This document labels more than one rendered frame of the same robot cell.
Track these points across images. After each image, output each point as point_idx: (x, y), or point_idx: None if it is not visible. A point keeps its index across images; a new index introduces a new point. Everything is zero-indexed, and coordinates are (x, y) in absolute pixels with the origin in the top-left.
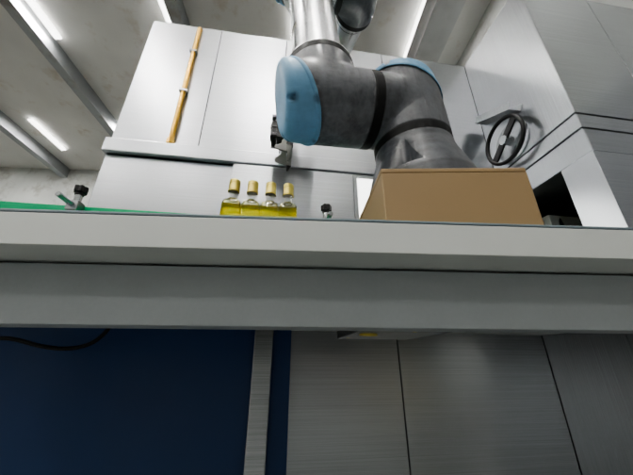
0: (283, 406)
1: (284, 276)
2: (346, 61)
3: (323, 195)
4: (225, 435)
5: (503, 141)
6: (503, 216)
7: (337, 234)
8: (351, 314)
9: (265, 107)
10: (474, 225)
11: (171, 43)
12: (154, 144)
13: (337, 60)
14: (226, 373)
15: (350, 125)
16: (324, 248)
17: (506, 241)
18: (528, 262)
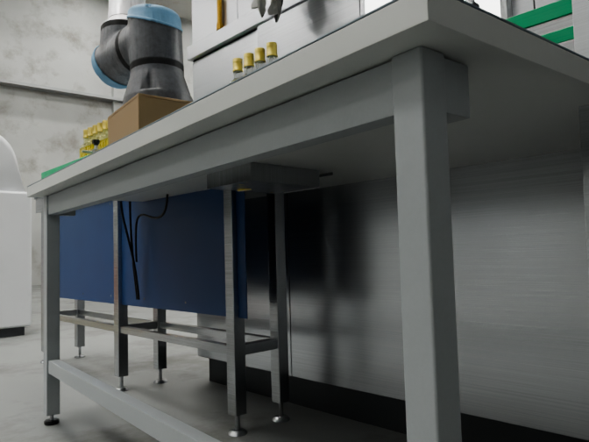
0: (242, 245)
1: (104, 177)
2: (110, 34)
3: (329, 24)
4: (220, 261)
5: None
6: (130, 130)
7: (92, 160)
8: (115, 189)
9: None
10: (114, 143)
11: None
12: (210, 37)
13: (104, 40)
14: (217, 225)
15: (124, 75)
16: (90, 167)
17: (118, 149)
18: (132, 154)
